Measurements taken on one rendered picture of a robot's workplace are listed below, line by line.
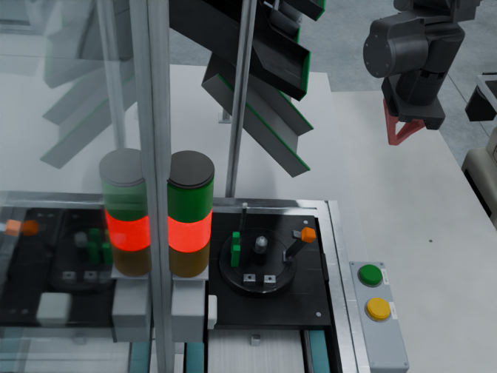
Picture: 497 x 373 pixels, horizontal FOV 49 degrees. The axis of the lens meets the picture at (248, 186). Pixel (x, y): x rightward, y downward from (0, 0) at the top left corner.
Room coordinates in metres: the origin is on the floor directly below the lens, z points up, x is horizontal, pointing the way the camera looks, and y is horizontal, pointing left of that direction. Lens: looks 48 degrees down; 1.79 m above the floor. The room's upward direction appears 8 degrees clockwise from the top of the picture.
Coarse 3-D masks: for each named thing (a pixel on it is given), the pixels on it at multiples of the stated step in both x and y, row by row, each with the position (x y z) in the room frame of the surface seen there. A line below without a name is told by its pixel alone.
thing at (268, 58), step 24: (192, 0) 0.77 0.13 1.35; (216, 0) 0.90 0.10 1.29; (240, 0) 0.90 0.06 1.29; (192, 24) 0.77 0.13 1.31; (216, 24) 0.77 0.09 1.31; (264, 24) 0.90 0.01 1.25; (216, 48) 0.77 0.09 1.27; (264, 48) 0.86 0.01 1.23; (288, 48) 0.89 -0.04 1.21; (264, 72) 0.77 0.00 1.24; (288, 72) 0.83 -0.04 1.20
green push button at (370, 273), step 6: (366, 270) 0.58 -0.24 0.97; (372, 270) 0.58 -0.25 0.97; (378, 270) 0.58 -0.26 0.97; (360, 276) 0.57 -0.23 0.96; (366, 276) 0.56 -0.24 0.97; (372, 276) 0.57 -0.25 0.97; (378, 276) 0.57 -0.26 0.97; (366, 282) 0.56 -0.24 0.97; (372, 282) 0.55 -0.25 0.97; (378, 282) 0.56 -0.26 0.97
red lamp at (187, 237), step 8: (208, 216) 0.34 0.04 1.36; (168, 224) 0.34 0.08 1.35; (176, 224) 0.33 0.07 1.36; (184, 224) 0.33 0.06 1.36; (192, 224) 0.33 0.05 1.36; (200, 224) 0.33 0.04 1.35; (208, 224) 0.34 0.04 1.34; (168, 232) 0.34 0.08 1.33; (176, 232) 0.33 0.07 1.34; (184, 232) 0.33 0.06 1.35; (192, 232) 0.33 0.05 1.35; (200, 232) 0.34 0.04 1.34; (208, 232) 0.35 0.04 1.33; (176, 240) 0.33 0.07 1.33; (184, 240) 0.33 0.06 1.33; (192, 240) 0.33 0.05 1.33; (200, 240) 0.34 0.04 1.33; (208, 240) 0.35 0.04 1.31; (176, 248) 0.33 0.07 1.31; (184, 248) 0.33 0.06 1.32; (192, 248) 0.33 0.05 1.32; (200, 248) 0.34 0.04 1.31
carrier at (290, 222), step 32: (224, 224) 0.64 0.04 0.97; (256, 224) 0.65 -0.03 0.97; (288, 224) 0.66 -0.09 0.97; (224, 256) 0.55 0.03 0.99; (256, 256) 0.55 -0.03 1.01; (320, 256) 0.60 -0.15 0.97; (224, 288) 0.50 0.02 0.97; (256, 288) 0.50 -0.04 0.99; (288, 288) 0.52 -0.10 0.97; (320, 288) 0.53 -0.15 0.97; (224, 320) 0.44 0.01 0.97; (256, 320) 0.45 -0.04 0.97; (288, 320) 0.45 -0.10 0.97; (320, 320) 0.46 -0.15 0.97
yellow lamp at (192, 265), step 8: (208, 248) 0.35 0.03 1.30; (176, 256) 0.33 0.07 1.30; (184, 256) 0.33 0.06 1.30; (192, 256) 0.33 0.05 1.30; (200, 256) 0.34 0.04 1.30; (208, 256) 0.35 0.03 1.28; (176, 264) 0.33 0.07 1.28; (184, 264) 0.33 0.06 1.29; (192, 264) 0.33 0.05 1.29; (200, 264) 0.34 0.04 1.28; (176, 272) 0.33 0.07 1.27; (184, 272) 0.33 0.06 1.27; (192, 272) 0.33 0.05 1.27; (200, 272) 0.34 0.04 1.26
